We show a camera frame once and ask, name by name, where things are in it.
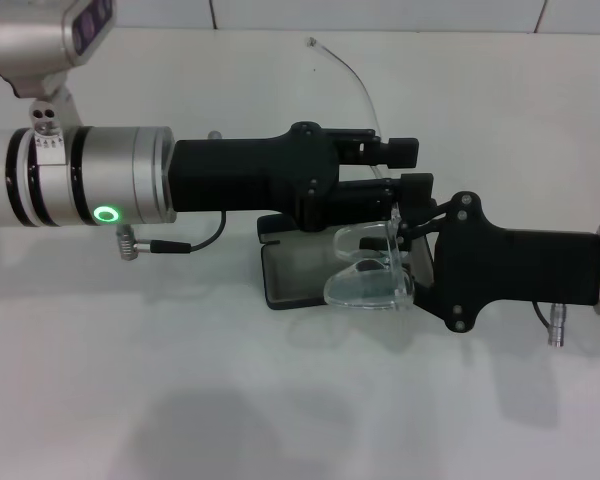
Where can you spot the clear white glasses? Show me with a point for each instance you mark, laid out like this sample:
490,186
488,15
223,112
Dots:
365,295

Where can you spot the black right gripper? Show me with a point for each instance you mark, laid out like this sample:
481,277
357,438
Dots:
520,267

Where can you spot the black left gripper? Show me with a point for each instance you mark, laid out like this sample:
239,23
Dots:
240,175

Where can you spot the black glasses case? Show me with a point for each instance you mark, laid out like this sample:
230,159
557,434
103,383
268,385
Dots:
290,280

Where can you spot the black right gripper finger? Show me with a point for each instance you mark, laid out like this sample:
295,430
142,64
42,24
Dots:
405,151

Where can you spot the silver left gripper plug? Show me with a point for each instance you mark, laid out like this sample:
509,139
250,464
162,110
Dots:
214,136

